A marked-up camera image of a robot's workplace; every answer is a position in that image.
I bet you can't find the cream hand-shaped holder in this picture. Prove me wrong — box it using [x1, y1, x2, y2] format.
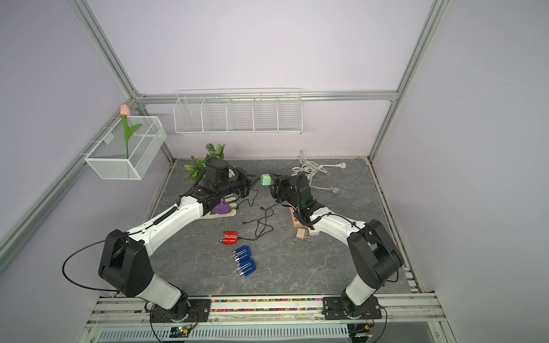
[201, 194, 237, 220]

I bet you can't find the potted green plant black vase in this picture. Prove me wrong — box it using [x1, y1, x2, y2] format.
[184, 143, 225, 182]

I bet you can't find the white wire basket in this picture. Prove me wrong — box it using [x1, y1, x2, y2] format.
[84, 116, 167, 180]

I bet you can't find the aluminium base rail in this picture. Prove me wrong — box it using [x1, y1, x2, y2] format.
[87, 293, 447, 327]

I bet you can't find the black USB cable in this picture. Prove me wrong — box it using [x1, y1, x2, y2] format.
[237, 177, 275, 239]
[237, 201, 288, 242]

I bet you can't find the white power cord bundle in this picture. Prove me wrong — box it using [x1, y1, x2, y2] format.
[291, 151, 347, 194]

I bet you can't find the long white wire shelf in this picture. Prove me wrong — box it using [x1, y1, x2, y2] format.
[174, 88, 303, 135]

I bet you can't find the pink artificial tulip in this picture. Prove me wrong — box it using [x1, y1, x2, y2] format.
[120, 104, 142, 159]

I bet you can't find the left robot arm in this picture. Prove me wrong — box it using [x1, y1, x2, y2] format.
[98, 159, 260, 322]

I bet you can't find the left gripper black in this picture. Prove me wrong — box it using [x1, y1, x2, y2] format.
[219, 167, 261, 199]

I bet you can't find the orange power strip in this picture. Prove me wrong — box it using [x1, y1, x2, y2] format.
[290, 209, 302, 228]

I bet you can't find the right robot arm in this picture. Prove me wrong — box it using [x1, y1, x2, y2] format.
[261, 172, 404, 318]

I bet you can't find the red electric shaver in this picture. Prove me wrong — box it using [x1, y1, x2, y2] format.
[220, 232, 239, 245]

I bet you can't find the green charger cube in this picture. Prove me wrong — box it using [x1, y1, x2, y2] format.
[261, 174, 274, 186]

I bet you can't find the pink charger cube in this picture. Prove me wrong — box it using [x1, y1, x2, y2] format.
[296, 228, 310, 241]

